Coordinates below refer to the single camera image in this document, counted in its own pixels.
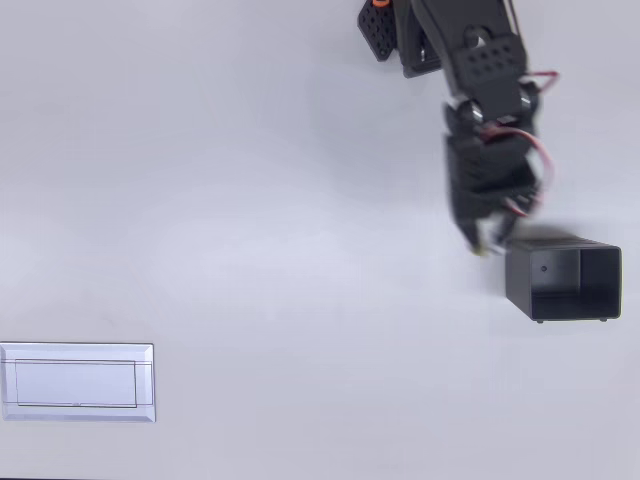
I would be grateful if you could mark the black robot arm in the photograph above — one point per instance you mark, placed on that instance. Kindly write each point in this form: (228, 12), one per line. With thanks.
(475, 50)

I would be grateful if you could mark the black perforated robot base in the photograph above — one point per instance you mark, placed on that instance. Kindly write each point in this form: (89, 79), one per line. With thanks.
(377, 30)

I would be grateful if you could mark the black open box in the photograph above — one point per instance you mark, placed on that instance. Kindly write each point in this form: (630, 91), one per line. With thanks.
(565, 285)

